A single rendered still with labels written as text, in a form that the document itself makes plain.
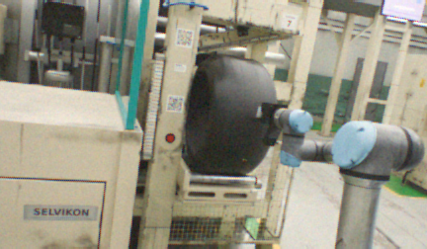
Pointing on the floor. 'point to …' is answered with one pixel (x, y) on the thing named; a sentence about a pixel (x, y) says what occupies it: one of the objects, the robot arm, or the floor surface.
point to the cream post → (152, 220)
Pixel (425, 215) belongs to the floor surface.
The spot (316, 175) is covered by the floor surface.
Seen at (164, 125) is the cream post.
